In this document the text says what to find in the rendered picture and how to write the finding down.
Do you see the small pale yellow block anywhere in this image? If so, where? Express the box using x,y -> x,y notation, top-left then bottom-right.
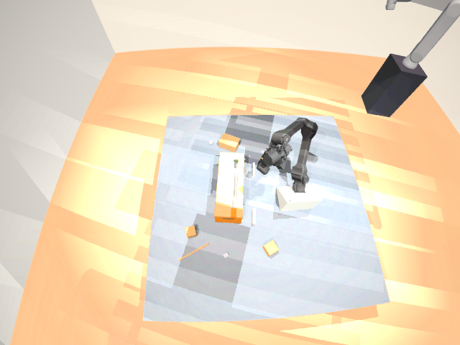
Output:
262,240 -> 279,256

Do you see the small orange block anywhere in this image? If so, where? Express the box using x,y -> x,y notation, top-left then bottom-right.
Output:
185,226 -> 197,238
218,133 -> 240,153

